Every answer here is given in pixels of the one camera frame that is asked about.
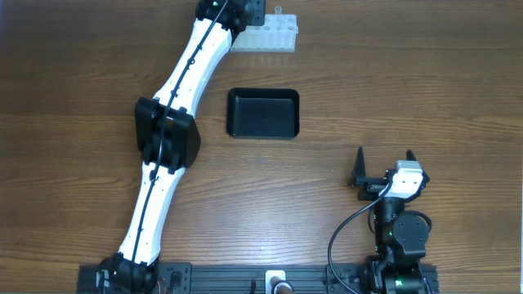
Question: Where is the mounting rail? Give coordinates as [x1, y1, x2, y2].
[77, 262, 440, 294]

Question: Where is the white test tube rack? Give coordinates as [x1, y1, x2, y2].
[230, 13, 300, 54]

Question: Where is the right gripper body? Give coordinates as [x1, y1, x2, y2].
[347, 171, 431, 202]

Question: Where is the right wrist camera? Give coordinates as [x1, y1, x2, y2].
[383, 159, 424, 200]

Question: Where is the black tray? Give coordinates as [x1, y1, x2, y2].
[226, 87, 302, 141]

